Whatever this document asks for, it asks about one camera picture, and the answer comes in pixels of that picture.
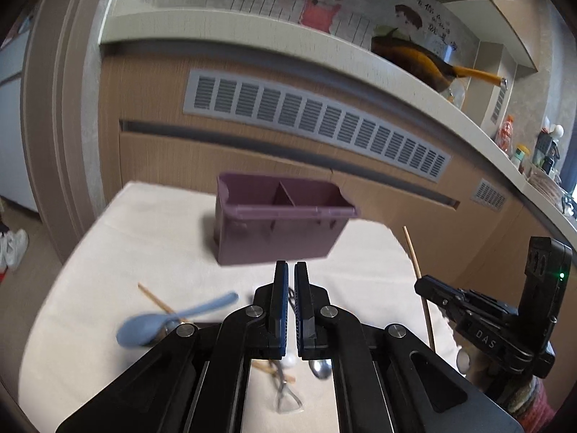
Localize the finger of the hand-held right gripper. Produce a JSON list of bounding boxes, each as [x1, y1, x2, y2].
[[414, 274, 526, 325], [444, 307, 556, 378]]

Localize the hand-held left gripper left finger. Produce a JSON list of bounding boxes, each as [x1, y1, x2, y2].
[[56, 261, 289, 433]]

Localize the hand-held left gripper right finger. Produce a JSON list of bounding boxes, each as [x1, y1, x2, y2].
[[294, 262, 526, 433]]

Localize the wooden chopstick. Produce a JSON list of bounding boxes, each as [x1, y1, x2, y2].
[[402, 226, 437, 353], [137, 283, 297, 382]]

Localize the purple utensil holder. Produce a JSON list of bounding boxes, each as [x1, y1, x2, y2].
[[214, 172, 362, 267]]

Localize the blue plastic spoon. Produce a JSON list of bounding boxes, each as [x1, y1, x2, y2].
[[116, 292, 240, 349]]

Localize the person's right forearm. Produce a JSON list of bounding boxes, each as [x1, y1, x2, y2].
[[489, 372, 562, 433]]

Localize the person's right hand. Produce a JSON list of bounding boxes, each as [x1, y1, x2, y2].
[[457, 347, 510, 400]]

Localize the metal spoon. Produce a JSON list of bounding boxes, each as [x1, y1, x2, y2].
[[308, 358, 333, 380]]

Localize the small grey vent grille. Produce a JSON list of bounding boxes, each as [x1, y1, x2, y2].
[[471, 179, 508, 213]]

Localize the yellow lid jar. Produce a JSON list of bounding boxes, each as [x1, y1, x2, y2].
[[511, 144, 531, 169]]

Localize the black countertop appliance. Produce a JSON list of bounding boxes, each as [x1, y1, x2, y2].
[[533, 123, 565, 178]]

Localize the orange bottle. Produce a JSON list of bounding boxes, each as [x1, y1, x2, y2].
[[495, 114, 516, 150]]

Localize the white table cloth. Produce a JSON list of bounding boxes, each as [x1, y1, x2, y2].
[[17, 180, 463, 433]]

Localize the long grey vent grille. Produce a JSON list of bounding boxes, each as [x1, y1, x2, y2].
[[182, 69, 452, 185]]

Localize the orange frying pan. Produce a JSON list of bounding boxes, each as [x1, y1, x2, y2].
[[370, 35, 508, 93]]

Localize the wooden kitchen cabinet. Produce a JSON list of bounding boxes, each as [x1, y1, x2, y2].
[[96, 41, 546, 289]]

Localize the white shoes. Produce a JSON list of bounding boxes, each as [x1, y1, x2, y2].
[[0, 228, 30, 272]]

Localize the white kitchen countertop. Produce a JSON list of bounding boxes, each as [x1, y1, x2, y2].
[[98, 0, 577, 240]]

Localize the wall vent grille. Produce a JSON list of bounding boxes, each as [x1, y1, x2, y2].
[[490, 85, 507, 124]]

